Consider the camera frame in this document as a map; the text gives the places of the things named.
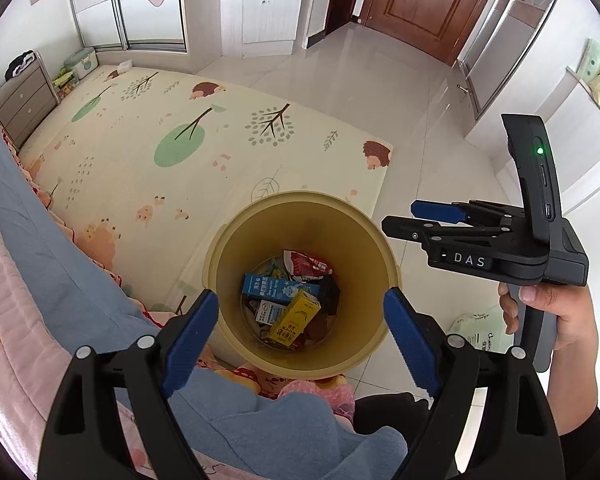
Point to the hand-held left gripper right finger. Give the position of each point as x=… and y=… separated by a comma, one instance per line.
x=410, y=340

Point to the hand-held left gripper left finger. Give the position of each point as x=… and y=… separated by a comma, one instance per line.
x=192, y=340

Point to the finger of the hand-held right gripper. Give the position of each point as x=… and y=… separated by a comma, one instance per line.
x=405, y=226
x=437, y=210

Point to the white blue small box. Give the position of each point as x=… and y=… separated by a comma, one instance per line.
x=271, y=311

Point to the black packet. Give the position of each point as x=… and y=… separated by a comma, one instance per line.
x=330, y=294

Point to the blue white carton box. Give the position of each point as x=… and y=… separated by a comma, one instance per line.
x=280, y=287

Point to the red snack wrapper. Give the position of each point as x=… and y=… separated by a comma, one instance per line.
x=307, y=264

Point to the yellow carton box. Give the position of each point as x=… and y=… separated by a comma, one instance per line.
x=296, y=320

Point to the yellow plastic bin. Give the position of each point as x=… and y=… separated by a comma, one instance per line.
x=260, y=230

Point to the person's right forearm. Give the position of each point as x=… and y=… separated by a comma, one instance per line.
x=575, y=390

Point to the person's right hand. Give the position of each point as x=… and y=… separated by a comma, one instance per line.
x=575, y=315

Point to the white green plastic bag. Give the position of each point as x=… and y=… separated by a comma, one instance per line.
x=475, y=327

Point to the brown snack wrapper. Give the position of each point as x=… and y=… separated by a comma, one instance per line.
x=316, y=327

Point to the green snack wrapper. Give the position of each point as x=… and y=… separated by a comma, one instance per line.
x=279, y=269

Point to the white dresser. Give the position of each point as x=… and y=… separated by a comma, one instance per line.
x=530, y=125

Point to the blue blanket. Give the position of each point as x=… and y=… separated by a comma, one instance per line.
x=65, y=260

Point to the pink floral quilt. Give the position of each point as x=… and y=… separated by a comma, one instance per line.
x=10, y=310

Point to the pale green package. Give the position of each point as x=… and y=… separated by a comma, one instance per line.
x=594, y=62

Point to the white floral sliding wardrobe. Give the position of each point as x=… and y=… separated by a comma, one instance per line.
x=520, y=20
x=150, y=5

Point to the dark wooden door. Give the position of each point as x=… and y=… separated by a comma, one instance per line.
x=430, y=0

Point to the cream printed play mat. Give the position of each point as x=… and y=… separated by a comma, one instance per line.
x=130, y=110

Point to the white cabinet with stickers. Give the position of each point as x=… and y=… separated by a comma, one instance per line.
x=270, y=10

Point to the colourful toy box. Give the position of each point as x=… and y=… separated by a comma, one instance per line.
x=64, y=84

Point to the grey nightstand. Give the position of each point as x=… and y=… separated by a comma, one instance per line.
x=22, y=105

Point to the white green storage box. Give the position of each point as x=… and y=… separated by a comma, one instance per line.
x=82, y=62

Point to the black and white cloth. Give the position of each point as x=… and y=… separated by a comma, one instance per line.
x=20, y=65

